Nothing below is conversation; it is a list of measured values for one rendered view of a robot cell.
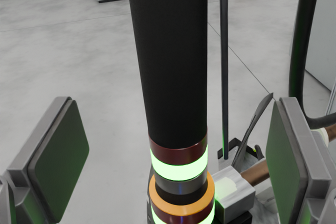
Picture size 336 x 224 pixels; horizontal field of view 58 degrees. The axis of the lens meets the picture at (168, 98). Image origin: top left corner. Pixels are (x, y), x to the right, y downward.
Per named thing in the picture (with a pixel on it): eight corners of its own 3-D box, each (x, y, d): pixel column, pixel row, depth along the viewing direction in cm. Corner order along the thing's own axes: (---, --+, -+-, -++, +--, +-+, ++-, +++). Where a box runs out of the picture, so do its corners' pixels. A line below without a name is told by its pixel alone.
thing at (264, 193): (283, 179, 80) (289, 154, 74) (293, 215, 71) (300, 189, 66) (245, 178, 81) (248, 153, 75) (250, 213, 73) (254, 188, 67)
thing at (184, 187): (188, 146, 21) (187, 134, 20) (218, 179, 19) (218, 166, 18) (145, 167, 20) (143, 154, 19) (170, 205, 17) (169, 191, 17)
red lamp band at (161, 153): (187, 118, 20) (186, 103, 19) (219, 149, 17) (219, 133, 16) (140, 138, 18) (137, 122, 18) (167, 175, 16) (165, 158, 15)
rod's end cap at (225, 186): (224, 187, 25) (224, 171, 24) (240, 205, 23) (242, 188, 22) (204, 198, 24) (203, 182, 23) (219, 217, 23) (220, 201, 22)
